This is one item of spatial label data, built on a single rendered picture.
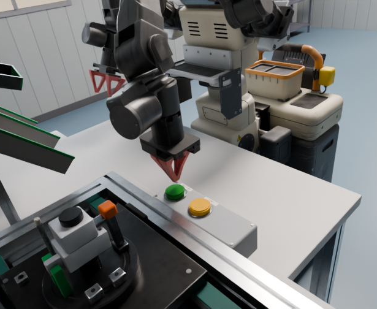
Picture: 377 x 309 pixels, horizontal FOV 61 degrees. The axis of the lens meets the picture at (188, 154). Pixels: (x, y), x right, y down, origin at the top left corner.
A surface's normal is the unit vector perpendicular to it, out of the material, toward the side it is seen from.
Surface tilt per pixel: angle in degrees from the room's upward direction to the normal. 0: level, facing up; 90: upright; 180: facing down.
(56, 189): 0
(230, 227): 0
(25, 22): 90
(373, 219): 0
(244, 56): 90
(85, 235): 90
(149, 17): 68
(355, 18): 90
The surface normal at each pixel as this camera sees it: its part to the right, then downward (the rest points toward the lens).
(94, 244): 0.68, 0.32
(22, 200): -0.11, -0.85
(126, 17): -0.65, -0.08
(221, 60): -0.73, 0.42
